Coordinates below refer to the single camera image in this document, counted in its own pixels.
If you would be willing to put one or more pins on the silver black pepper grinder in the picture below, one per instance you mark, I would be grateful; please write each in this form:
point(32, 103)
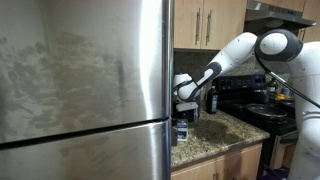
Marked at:
point(182, 131)

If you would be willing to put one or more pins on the wooden wall cabinet door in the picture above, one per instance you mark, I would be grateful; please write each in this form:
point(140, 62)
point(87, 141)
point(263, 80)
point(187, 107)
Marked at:
point(186, 23)
point(225, 23)

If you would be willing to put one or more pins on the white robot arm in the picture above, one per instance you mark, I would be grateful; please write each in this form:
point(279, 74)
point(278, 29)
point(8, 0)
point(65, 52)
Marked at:
point(300, 83)

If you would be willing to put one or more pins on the wooden base cabinet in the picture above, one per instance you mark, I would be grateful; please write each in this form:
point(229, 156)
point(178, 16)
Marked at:
point(220, 165)

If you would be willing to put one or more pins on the dark olive oil bottle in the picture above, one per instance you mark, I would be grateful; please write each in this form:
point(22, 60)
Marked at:
point(212, 100)

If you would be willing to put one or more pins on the black frying pan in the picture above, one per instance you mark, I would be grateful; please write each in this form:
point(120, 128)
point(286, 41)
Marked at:
point(266, 111)

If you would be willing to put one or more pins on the black stove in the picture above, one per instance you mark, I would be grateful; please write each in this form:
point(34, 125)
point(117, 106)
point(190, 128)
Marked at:
point(253, 123)

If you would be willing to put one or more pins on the green bottle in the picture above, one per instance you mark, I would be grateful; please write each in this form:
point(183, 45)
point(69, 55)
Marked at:
point(272, 86)

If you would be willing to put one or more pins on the black pot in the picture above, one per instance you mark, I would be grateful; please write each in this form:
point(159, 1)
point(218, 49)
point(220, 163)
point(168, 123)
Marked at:
point(260, 96)

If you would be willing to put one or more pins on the steel range hood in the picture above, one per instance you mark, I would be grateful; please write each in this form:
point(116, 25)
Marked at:
point(276, 18)

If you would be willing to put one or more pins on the stainless steel refrigerator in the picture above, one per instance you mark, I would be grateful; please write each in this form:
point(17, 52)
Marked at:
point(80, 90)

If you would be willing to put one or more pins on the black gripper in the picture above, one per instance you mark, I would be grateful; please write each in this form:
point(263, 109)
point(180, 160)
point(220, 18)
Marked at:
point(187, 115)

